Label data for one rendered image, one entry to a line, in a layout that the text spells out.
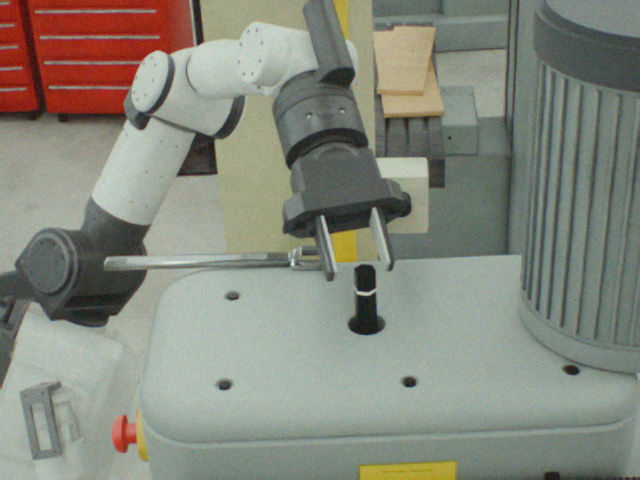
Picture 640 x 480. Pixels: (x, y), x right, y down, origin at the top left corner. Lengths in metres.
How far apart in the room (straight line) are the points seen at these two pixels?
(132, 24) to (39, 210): 1.10
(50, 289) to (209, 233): 3.51
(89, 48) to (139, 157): 4.47
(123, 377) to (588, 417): 0.71
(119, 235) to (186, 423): 0.51
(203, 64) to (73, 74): 4.67
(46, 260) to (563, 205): 0.74
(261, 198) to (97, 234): 1.54
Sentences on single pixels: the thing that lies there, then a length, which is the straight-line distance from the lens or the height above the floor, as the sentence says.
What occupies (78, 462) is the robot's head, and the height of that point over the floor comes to 1.60.
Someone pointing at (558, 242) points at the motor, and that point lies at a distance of 1.00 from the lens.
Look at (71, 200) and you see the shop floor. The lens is 5.39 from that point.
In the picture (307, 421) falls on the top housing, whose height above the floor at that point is 1.88.
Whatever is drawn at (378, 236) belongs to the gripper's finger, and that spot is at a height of 1.96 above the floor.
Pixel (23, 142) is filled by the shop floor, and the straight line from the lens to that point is 6.05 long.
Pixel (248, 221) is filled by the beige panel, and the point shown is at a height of 1.00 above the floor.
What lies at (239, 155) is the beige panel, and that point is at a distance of 2.93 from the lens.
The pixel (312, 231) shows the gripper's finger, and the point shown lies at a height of 1.97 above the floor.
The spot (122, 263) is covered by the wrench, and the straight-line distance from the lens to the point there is 1.21.
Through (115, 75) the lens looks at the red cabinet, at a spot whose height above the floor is 0.30.
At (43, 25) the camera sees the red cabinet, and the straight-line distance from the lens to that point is 5.94.
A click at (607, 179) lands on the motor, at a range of 0.94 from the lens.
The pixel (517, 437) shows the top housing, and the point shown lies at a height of 1.85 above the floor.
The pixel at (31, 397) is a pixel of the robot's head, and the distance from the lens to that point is 1.39.
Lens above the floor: 2.53
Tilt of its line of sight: 32 degrees down
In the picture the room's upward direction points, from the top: 3 degrees counter-clockwise
